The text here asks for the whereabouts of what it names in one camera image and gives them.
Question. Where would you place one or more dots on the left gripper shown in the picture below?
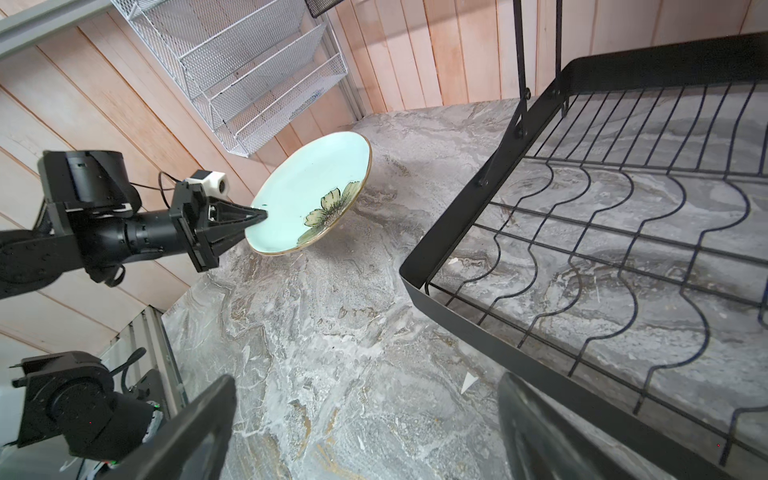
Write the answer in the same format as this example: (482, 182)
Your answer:
(190, 212)

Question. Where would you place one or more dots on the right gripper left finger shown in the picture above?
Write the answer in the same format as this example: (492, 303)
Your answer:
(193, 445)

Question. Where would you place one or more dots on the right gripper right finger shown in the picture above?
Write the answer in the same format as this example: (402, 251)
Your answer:
(541, 444)

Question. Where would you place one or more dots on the light green flower plate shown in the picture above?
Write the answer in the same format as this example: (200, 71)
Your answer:
(307, 195)

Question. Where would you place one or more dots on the black wire dish rack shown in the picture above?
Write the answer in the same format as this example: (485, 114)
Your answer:
(612, 251)

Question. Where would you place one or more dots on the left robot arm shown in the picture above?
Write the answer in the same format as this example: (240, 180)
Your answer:
(92, 219)

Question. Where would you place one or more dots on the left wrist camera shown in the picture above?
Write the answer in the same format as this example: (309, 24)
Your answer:
(214, 183)

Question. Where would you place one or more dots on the aluminium front rail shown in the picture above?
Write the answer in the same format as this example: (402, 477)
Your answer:
(155, 376)

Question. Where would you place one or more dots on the white mesh wall shelf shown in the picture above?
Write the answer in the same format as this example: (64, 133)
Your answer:
(249, 68)

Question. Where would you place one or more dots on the black mesh wall basket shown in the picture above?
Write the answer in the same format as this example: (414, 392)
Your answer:
(317, 8)

